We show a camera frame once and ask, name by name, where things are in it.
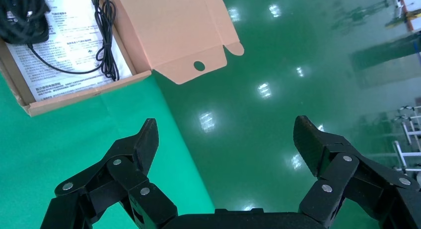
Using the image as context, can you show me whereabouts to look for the black wired computer mouse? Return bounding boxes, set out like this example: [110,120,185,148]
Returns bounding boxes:
[0,0,120,82]

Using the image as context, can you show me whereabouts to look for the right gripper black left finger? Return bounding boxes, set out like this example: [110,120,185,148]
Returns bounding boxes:
[41,118,178,229]

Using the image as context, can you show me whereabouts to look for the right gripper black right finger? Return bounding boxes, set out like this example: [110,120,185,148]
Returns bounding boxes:
[292,115,421,229]

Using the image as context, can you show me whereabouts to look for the green table mat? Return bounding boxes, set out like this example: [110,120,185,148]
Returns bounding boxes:
[0,71,216,229]

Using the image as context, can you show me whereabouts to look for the white printed manual sheet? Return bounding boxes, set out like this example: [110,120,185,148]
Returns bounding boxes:
[4,0,134,102]

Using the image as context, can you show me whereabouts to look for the open brown cardboard box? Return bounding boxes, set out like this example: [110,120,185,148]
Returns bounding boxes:
[0,0,245,118]

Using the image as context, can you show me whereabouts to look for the black data cable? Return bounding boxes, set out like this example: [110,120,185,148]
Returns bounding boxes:
[0,0,51,34]

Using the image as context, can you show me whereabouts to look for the white metal cart frame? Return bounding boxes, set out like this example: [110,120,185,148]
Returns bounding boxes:
[393,105,421,175]

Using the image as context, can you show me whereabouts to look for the distant red yellow rack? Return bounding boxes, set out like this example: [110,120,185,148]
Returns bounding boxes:
[385,0,421,32]

